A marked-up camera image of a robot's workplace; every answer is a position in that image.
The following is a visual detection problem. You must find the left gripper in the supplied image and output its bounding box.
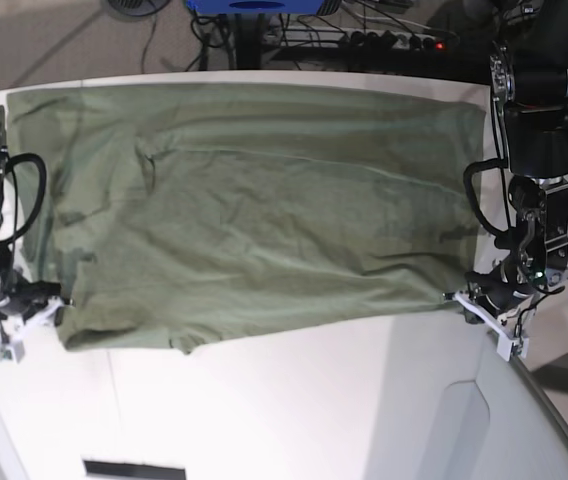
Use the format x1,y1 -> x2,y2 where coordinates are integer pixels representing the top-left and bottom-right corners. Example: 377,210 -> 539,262
463,267 -> 534,325

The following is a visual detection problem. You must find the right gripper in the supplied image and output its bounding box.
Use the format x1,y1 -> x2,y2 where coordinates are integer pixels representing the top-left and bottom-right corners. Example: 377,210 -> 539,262
0,279 -> 62,321

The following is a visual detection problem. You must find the green t-shirt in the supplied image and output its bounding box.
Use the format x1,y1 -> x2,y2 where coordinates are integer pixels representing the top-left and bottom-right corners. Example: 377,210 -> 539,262
7,84 -> 485,353

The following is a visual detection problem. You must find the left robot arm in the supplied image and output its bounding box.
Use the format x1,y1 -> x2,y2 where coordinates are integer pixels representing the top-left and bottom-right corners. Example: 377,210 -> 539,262
463,1 -> 568,318

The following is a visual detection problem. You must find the white label with black bar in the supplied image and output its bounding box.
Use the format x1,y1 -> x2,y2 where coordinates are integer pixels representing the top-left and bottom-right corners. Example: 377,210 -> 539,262
82,458 -> 187,480

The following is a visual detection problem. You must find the black floor fan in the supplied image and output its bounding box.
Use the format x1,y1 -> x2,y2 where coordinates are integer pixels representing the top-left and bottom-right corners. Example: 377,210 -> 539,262
107,0 -> 170,18

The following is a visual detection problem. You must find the black power strip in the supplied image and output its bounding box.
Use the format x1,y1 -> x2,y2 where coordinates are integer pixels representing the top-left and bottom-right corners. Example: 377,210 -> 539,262
338,30 -> 459,52

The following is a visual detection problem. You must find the blue bin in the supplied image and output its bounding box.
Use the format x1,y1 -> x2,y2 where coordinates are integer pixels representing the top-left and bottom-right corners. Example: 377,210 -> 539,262
186,0 -> 323,15

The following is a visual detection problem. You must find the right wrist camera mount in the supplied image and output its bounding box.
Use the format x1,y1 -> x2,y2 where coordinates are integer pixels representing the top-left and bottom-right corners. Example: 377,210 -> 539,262
0,296 -> 75,363

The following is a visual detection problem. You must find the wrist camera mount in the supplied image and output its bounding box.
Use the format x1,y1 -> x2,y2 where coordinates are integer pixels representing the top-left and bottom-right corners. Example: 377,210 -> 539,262
0,296 -> 75,363
443,290 -> 548,362

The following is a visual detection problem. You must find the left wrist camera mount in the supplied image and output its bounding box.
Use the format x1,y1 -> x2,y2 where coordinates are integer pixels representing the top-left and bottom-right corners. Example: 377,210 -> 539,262
443,290 -> 548,362

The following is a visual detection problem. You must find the grey metal table-side rail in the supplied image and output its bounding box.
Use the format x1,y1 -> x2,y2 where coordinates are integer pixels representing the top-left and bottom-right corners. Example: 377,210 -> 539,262
510,357 -> 568,453

